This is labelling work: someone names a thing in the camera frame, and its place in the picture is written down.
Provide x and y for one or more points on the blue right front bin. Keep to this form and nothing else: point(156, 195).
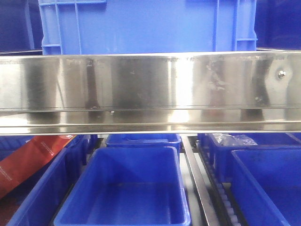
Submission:
point(266, 185)

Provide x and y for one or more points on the stainless steel shelf rail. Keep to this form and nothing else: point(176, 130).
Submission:
point(174, 92)

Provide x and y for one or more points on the clear plastic bag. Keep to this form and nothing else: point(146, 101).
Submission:
point(233, 140)

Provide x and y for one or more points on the blue right rear bin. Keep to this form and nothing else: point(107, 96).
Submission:
point(220, 156)

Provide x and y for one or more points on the blue centre front bin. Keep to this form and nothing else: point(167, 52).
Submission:
point(128, 187)

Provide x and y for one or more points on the blue centre rear bin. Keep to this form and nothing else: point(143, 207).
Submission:
point(143, 140)

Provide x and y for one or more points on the blue left bin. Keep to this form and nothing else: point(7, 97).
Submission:
point(36, 200)

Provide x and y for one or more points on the large blue upper crate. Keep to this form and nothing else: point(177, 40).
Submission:
point(84, 27)

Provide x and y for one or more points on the metal shelf divider rail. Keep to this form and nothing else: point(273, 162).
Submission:
point(204, 200)

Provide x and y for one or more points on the red packet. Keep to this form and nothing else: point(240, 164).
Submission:
point(28, 159)

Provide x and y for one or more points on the blue bin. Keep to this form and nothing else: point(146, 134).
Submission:
point(128, 187)
point(36, 200)
point(143, 140)
point(266, 185)
point(220, 156)

